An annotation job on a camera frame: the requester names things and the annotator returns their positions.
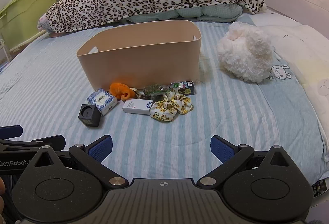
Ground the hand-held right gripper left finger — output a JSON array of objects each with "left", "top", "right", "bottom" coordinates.
[{"left": 26, "top": 136, "right": 129, "bottom": 188}]

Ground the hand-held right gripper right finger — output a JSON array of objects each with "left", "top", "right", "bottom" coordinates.
[{"left": 197, "top": 136, "right": 304, "bottom": 188}]

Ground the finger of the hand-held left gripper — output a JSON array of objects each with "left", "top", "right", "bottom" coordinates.
[
  {"left": 0, "top": 125, "right": 23, "bottom": 138},
  {"left": 0, "top": 135, "right": 66, "bottom": 153}
]

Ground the black cube with round hole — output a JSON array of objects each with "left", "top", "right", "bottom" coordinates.
[{"left": 78, "top": 104, "right": 101, "bottom": 127}]

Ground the blue white patterned box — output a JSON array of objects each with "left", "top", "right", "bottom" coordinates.
[{"left": 86, "top": 88, "right": 118, "bottom": 116}]

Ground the white box with blue dial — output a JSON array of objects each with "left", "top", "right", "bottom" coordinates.
[{"left": 122, "top": 98, "right": 155, "bottom": 115}]

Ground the orange plush toy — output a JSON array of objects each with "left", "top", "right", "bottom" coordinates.
[{"left": 110, "top": 82, "right": 134, "bottom": 101}]

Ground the yellow floral scrunchie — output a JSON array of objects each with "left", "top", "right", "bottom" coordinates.
[{"left": 149, "top": 93, "right": 194, "bottom": 123}]

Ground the black box with star print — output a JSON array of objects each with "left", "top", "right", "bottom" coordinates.
[{"left": 170, "top": 81, "right": 195, "bottom": 96}]

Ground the green clear packet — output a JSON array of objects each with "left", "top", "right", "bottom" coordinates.
[{"left": 143, "top": 84, "right": 170, "bottom": 101}]

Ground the beige plastic storage bin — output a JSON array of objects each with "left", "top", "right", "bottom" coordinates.
[{"left": 76, "top": 20, "right": 202, "bottom": 88}]

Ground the person's left hand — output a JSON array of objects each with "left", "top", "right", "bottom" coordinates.
[{"left": 0, "top": 178, "right": 6, "bottom": 214}]

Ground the blue rabbit print blanket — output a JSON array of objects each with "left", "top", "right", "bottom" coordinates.
[{"left": 206, "top": 13, "right": 326, "bottom": 185}]

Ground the white fluffy plush toy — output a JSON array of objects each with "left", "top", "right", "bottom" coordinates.
[{"left": 217, "top": 22, "right": 274, "bottom": 83}]

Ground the pink cloth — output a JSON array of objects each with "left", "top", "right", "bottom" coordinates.
[{"left": 37, "top": 12, "right": 53, "bottom": 32}]

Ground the green plastic storage box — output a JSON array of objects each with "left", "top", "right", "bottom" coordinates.
[{"left": 0, "top": 0, "right": 58, "bottom": 54}]

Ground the white pillow with bear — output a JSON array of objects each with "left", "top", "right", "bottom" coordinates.
[{"left": 253, "top": 14, "right": 329, "bottom": 142}]

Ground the teal checked quilt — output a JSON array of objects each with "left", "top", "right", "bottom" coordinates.
[{"left": 126, "top": 4, "right": 243, "bottom": 24}]

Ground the white wire rack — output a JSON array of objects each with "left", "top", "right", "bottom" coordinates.
[{"left": 0, "top": 39, "right": 11, "bottom": 63}]

